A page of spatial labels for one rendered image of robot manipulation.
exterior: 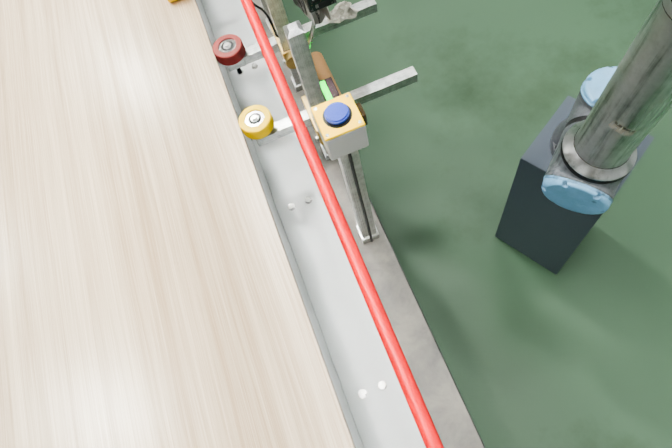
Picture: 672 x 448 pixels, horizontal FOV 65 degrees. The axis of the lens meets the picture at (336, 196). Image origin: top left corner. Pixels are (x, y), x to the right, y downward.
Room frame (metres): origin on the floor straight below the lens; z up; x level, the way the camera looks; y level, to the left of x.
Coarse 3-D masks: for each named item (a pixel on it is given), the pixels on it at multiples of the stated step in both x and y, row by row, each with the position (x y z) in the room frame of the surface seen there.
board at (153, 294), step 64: (0, 0) 1.52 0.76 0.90; (64, 0) 1.42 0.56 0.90; (128, 0) 1.33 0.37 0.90; (192, 0) 1.24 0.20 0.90; (0, 64) 1.25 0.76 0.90; (64, 64) 1.17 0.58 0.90; (128, 64) 1.09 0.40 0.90; (192, 64) 1.01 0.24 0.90; (0, 128) 1.03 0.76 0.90; (64, 128) 0.95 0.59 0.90; (128, 128) 0.88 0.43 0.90; (192, 128) 0.82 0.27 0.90; (0, 192) 0.83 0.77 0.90; (64, 192) 0.77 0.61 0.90; (128, 192) 0.70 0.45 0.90; (192, 192) 0.65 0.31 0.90; (256, 192) 0.59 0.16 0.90; (0, 256) 0.66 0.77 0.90; (64, 256) 0.60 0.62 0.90; (128, 256) 0.55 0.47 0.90; (192, 256) 0.49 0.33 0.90; (256, 256) 0.44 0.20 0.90; (0, 320) 0.50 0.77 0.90; (64, 320) 0.45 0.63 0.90; (128, 320) 0.40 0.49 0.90; (192, 320) 0.36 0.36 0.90; (256, 320) 0.31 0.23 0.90; (0, 384) 0.37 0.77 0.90; (64, 384) 0.32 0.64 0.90; (128, 384) 0.28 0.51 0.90; (192, 384) 0.24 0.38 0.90; (256, 384) 0.20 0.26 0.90; (320, 384) 0.16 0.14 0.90
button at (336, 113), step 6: (336, 102) 0.51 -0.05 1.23; (330, 108) 0.50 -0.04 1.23; (336, 108) 0.50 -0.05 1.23; (342, 108) 0.49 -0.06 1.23; (348, 108) 0.49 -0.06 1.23; (324, 114) 0.50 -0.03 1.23; (330, 114) 0.49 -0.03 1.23; (336, 114) 0.49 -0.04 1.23; (342, 114) 0.48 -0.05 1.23; (348, 114) 0.48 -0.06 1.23; (330, 120) 0.48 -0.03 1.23; (336, 120) 0.47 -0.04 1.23; (342, 120) 0.47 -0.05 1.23
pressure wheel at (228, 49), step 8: (216, 40) 1.06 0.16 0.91; (224, 40) 1.05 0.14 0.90; (232, 40) 1.04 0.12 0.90; (240, 40) 1.03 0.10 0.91; (216, 48) 1.03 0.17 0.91; (224, 48) 1.02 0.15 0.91; (232, 48) 1.02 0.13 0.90; (240, 48) 1.01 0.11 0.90; (216, 56) 1.01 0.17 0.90; (224, 56) 1.00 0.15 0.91; (232, 56) 0.99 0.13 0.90; (240, 56) 1.00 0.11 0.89; (224, 64) 1.00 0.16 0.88; (232, 64) 0.99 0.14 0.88; (240, 72) 1.03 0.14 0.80
